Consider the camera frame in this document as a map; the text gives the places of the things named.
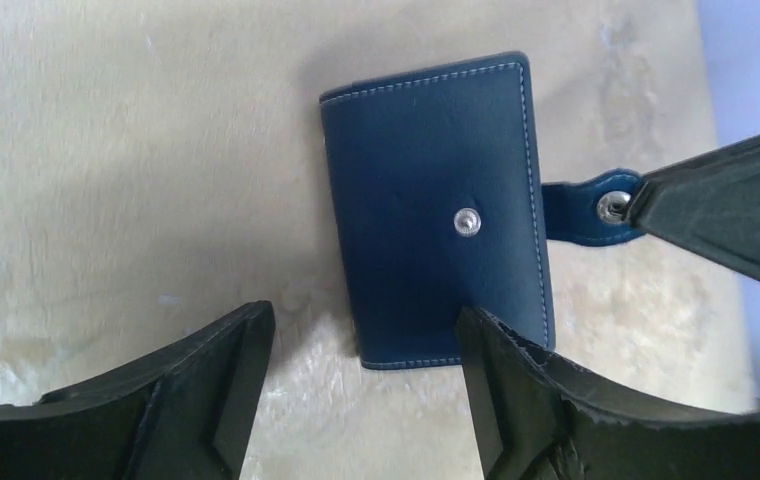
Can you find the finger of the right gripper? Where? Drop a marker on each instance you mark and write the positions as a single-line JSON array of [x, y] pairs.
[[708, 205]]

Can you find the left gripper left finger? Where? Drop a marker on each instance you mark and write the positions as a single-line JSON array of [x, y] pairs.
[[184, 411]]

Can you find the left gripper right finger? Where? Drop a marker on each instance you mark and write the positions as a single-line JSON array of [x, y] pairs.
[[539, 415]]

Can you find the blue leather card holder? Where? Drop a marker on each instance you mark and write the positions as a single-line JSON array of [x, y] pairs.
[[439, 205]]

